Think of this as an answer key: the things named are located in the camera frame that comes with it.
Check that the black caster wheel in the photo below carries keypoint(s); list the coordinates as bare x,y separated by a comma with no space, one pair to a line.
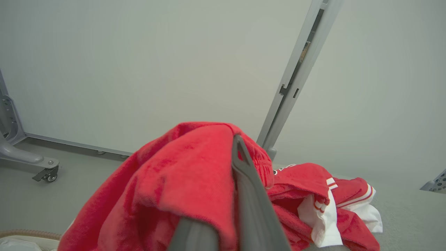
48,176

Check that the grey perforated bracket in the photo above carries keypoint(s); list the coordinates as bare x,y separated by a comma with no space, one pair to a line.
435,183

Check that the grey metal partition post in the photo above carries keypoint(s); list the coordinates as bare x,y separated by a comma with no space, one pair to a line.
296,76

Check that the white laundry basket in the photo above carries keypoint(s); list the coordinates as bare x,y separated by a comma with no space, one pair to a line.
31,234

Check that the grey partition bottom rail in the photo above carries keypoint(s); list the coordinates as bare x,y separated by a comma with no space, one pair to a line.
76,143

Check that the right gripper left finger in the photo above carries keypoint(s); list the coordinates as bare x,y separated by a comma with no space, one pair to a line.
195,237

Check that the red white Bulls garment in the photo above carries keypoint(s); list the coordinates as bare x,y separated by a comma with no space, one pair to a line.
299,177

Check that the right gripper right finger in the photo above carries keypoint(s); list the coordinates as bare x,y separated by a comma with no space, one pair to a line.
252,202

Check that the grey partition post with foot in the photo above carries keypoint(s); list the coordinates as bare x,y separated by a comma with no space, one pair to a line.
8,115

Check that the grey partition foot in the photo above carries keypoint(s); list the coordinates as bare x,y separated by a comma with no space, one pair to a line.
21,157

